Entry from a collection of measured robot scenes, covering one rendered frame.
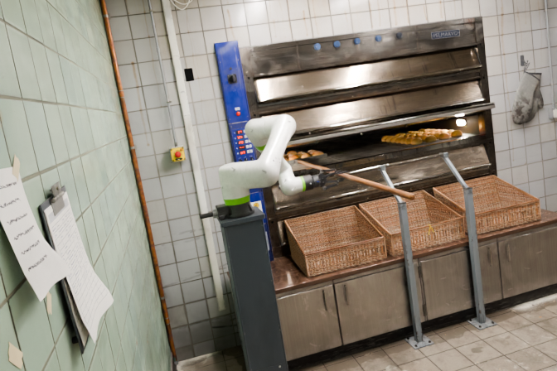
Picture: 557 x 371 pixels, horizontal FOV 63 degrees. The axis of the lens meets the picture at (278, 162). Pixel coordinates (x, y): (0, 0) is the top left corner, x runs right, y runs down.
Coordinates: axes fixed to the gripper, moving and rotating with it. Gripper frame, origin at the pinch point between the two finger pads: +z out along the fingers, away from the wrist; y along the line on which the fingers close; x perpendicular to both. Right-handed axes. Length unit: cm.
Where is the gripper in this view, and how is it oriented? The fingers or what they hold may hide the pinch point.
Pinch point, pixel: (342, 175)
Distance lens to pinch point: 284.6
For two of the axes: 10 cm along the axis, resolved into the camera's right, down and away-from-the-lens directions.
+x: 2.5, 0.9, -9.6
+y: 1.6, 9.8, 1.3
